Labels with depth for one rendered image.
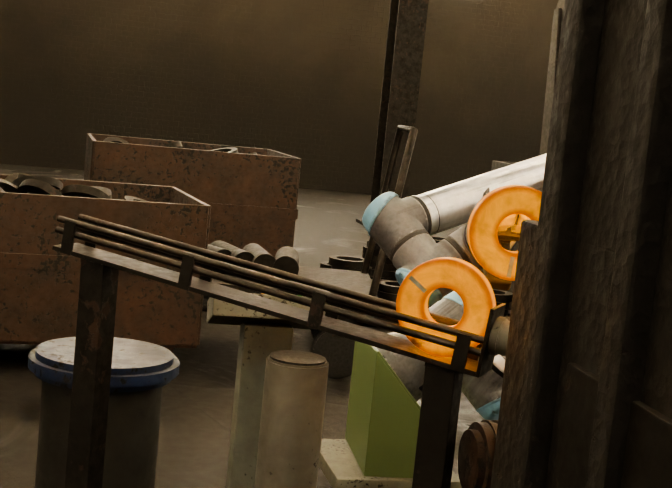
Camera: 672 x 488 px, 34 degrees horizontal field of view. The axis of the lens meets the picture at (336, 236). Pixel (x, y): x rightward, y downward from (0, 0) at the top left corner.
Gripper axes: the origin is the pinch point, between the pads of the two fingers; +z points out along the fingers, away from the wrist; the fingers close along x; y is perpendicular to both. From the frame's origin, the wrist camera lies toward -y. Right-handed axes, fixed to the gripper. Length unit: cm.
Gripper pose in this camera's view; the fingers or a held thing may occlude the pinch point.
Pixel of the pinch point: (516, 220)
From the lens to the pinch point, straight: 180.3
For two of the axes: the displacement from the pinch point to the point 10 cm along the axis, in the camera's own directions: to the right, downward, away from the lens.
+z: 0.4, -1.7, -9.8
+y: 0.8, -9.8, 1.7
